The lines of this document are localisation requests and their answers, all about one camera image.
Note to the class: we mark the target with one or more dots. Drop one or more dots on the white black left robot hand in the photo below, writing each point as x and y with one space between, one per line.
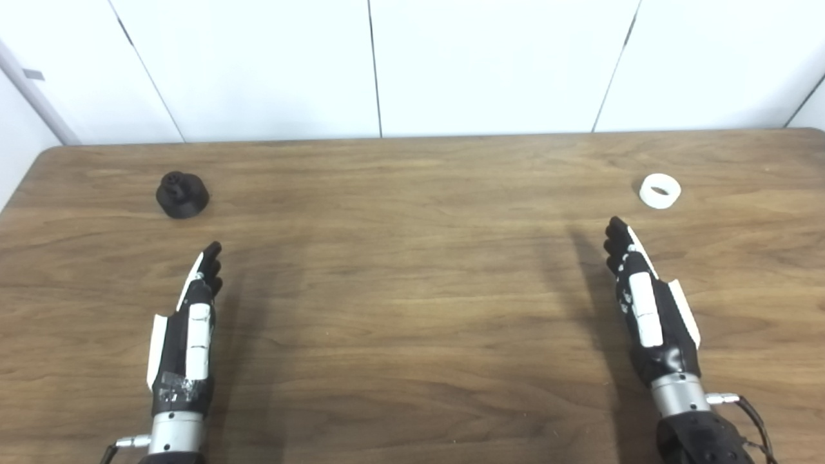
169 361

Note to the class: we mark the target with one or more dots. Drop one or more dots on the grey wall corner strip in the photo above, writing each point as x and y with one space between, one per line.
38 98

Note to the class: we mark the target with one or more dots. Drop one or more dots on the round black plastic part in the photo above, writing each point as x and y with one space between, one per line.
183 195

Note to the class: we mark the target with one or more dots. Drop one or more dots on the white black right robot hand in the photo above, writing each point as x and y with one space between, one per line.
670 351

